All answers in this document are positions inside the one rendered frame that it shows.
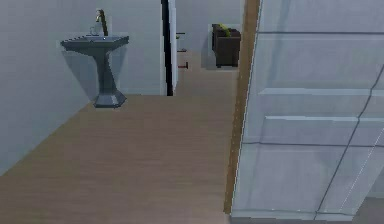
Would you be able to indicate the dark curved sink faucet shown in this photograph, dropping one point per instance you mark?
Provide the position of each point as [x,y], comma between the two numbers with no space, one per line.
[102,20]

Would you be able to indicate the white panelled room door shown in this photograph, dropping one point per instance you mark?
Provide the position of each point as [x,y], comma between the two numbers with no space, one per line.
[310,133]

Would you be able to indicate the grey pedestal sink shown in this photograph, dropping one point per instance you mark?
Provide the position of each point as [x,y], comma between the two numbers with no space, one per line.
[106,71]

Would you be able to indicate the dark red shelf unit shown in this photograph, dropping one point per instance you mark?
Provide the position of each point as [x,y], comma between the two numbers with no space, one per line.
[182,51]

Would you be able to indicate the yellow green object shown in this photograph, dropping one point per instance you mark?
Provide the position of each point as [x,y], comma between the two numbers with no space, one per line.
[224,29]

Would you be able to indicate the dark brown cabinet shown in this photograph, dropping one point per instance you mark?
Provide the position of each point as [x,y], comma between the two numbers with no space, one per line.
[227,48]

